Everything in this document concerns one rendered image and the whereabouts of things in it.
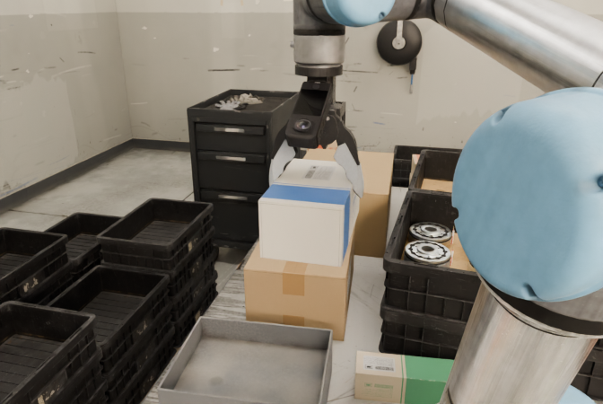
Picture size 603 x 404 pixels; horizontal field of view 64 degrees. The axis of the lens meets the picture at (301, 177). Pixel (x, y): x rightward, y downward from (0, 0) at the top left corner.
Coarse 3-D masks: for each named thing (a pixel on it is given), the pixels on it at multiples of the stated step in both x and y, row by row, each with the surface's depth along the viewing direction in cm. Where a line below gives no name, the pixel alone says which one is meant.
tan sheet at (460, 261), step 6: (456, 234) 125; (456, 240) 122; (450, 246) 119; (456, 246) 119; (450, 252) 116; (456, 252) 116; (462, 252) 116; (402, 258) 114; (450, 258) 114; (456, 258) 114; (462, 258) 114; (456, 264) 111; (462, 264) 111
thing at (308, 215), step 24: (288, 168) 81; (312, 168) 81; (336, 168) 81; (288, 192) 70; (312, 192) 70; (336, 192) 70; (264, 216) 68; (288, 216) 67; (312, 216) 66; (336, 216) 65; (264, 240) 69; (288, 240) 68; (312, 240) 67; (336, 240) 67; (336, 264) 68
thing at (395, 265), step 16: (416, 192) 126; (432, 192) 126; (400, 208) 116; (400, 224) 108; (384, 256) 94; (400, 272) 92; (416, 272) 91; (432, 272) 90; (448, 272) 89; (464, 272) 89
